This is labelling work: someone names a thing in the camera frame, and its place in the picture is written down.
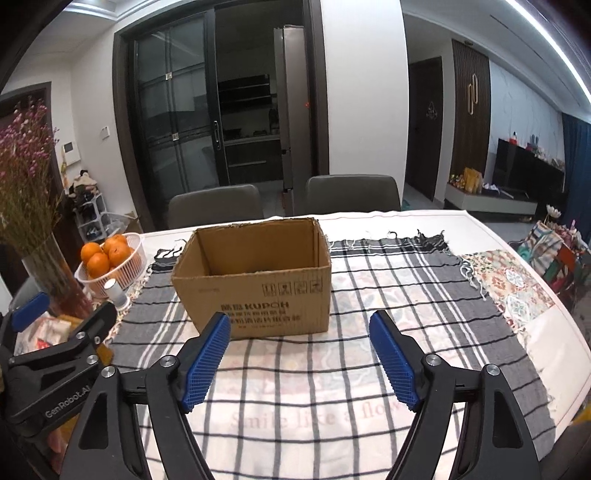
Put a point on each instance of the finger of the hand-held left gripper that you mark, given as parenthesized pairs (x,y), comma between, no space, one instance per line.
(97,323)
(30,311)

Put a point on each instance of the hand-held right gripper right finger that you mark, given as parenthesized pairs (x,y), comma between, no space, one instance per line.
(395,362)

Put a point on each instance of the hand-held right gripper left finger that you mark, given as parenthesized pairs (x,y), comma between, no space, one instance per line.
(207,362)

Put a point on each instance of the brown cardboard box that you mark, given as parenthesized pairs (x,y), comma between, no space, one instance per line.
(277,286)

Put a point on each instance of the red white packet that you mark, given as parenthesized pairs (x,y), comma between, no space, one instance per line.
(41,337)

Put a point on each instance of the small white bottle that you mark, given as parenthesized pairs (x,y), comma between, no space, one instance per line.
(116,293)

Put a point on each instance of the glass vase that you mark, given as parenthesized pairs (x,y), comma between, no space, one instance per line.
(55,277)

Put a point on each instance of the orange fruit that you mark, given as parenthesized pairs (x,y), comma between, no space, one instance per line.
(122,254)
(98,267)
(91,251)
(114,241)

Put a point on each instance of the white plastic basket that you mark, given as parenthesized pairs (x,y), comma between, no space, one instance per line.
(129,267)

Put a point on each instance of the black white plaid cloth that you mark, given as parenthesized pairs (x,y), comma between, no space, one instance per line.
(323,369)

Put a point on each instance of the white shoe rack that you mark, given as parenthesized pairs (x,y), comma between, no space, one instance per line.
(94,217)

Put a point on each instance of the dried pink flower bouquet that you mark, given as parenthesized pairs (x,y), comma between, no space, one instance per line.
(25,184)

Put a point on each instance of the stuffed toy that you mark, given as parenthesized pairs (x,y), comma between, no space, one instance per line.
(84,183)

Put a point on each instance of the printed patchwork tablecloth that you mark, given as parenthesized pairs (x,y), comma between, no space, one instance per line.
(545,350)

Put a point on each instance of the grey dining chair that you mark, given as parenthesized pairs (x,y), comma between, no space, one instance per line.
(214,205)
(351,194)

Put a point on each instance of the white intercom panel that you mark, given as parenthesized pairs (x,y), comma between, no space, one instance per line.
(70,151)

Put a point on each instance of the white television cabinet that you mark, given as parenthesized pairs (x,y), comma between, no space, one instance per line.
(489,199)

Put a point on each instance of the colourful patterned cloth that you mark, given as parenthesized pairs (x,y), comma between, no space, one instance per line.
(549,254)

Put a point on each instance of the yellow paper bag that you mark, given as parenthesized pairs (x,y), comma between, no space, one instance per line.
(473,181)

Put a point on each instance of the lotus flower ornament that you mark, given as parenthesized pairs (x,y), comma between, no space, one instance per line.
(553,212)

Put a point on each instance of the dark framed sliding glass door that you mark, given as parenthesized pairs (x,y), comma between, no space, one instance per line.
(175,115)

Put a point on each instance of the black television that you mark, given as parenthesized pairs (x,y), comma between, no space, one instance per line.
(526,168)

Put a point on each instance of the dark slatted cabinet door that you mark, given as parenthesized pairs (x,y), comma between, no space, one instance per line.
(471,115)

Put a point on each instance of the grey refrigerator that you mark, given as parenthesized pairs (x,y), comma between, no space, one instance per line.
(291,115)

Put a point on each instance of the blue curtain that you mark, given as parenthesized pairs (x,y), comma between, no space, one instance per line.
(579,175)

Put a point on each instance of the black range hood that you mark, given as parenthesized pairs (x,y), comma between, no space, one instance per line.
(244,91)

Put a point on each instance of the ceiling light strip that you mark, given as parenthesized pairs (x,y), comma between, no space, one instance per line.
(558,50)

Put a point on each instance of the white wall switch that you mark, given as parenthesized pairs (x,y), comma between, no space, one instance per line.
(105,133)

